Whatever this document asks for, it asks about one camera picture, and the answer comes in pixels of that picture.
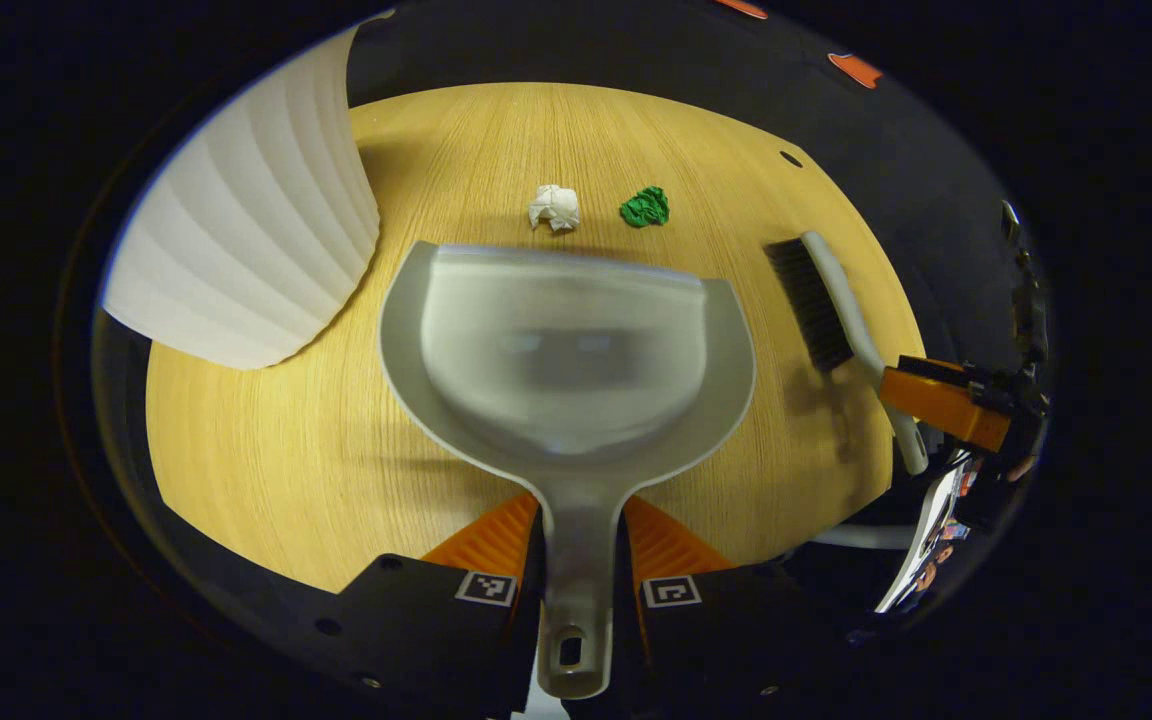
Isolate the grey plastic dustpan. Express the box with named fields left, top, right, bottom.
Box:
left=378, top=240, right=757, bottom=701

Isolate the green paper ball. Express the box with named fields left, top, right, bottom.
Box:
left=619, top=186, right=670, bottom=229

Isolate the white paper ball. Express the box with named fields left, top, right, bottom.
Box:
left=528, top=184, right=580, bottom=233

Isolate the small grey broom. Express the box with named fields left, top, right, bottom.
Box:
left=764, top=231, right=930, bottom=476

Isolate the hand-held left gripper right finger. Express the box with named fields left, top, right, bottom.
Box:
left=616, top=493, right=872, bottom=717

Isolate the white ribbed garbage bin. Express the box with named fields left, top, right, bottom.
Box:
left=101, top=25, right=382, bottom=371

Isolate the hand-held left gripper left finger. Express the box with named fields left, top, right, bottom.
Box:
left=276, top=490, right=545, bottom=719

